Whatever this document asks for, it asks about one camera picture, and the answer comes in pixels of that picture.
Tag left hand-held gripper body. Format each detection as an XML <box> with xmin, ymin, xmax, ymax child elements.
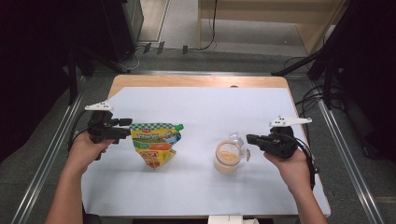
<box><xmin>84</xmin><ymin>100</ymin><xmax>121</xmax><ymax>161</ymax></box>

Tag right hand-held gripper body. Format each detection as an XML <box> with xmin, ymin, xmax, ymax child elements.
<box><xmin>262</xmin><ymin>115</ymin><xmax>314</xmax><ymax>161</ymax></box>

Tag yellow green spouted pouch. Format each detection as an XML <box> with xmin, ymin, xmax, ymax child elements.
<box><xmin>129</xmin><ymin>122</ymin><xmax>186</xmax><ymax>170</ymax></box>

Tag glass jar with hinged lid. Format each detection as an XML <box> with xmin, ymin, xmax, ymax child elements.
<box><xmin>213</xmin><ymin>132</ymin><xmax>252</xmax><ymax>175</ymax></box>

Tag person's right hand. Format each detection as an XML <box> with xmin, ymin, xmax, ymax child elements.
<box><xmin>263</xmin><ymin>148</ymin><xmax>312</xmax><ymax>196</ymax></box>

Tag person's left hand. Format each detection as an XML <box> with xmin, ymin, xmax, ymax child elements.
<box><xmin>64</xmin><ymin>132</ymin><xmax>115</xmax><ymax>176</ymax></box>

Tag black metal stand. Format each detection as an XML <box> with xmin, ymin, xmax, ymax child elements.
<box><xmin>66</xmin><ymin>46</ymin><xmax>125</xmax><ymax>105</ymax></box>
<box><xmin>270</xmin><ymin>0</ymin><xmax>353</xmax><ymax>110</ymax></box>

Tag white table mat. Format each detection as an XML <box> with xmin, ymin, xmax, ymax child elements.
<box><xmin>79</xmin><ymin>86</ymin><xmax>332</xmax><ymax>217</ymax></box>

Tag black cabinet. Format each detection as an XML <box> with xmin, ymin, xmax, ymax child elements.
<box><xmin>102</xmin><ymin>0</ymin><xmax>145</xmax><ymax>63</ymax></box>

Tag dark curtain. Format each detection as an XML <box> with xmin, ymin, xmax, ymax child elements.
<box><xmin>330</xmin><ymin>0</ymin><xmax>396</xmax><ymax>162</ymax></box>
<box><xmin>0</xmin><ymin>0</ymin><xmax>106</xmax><ymax>162</ymax></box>

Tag wooden shelf unit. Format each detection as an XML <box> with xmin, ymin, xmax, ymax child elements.
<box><xmin>197</xmin><ymin>0</ymin><xmax>348</xmax><ymax>56</ymax></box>

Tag left hand-held gripper cable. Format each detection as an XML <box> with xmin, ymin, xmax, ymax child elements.
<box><xmin>67</xmin><ymin>110</ymin><xmax>94</xmax><ymax>152</ymax></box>

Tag hand-held gripper cable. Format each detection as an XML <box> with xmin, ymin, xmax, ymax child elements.
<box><xmin>292</xmin><ymin>136</ymin><xmax>320</xmax><ymax>191</ymax></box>
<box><xmin>67</xmin><ymin>110</ymin><xmax>94</xmax><ymax>152</ymax></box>

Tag right hand-held gripper cable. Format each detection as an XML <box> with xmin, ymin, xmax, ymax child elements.
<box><xmin>292</xmin><ymin>136</ymin><xmax>320</xmax><ymax>191</ymax></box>

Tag black floor cables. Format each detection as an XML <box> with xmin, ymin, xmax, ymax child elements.
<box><xmin>293</xmin><ymin>55</ymin><xmax>344</xmax><ymax>147</ymax></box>

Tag metal floor rail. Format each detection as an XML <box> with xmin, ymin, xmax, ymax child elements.
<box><xmin>10</xmin><ymin>92</ymin><xmax>85</xmax><ymax>224</ymax></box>
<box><xmin>316</xmin><ymin>99</ymin><xmax>386</xmax><ymax>224</ymax></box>

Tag black hanging cable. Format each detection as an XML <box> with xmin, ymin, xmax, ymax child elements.
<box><xmin>199</xmin><ymin>0</ymin><xmax>219</xmax><ymax>51</ymax></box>

